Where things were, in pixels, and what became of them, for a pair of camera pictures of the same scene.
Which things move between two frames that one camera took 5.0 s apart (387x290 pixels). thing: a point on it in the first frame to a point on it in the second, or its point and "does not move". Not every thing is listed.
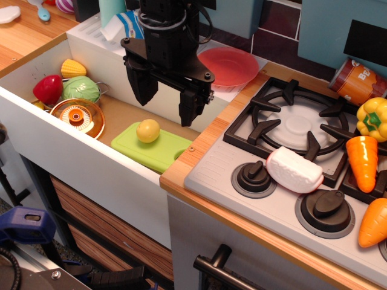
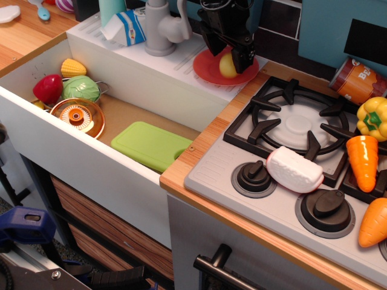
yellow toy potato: (148, 131) to (227, 66)
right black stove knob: (326, 214) does not move
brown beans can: (355, 83) does not move
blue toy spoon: (43, 14) does not move
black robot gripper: (169, 54) to (228, 19)
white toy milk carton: (126, 25) does not move
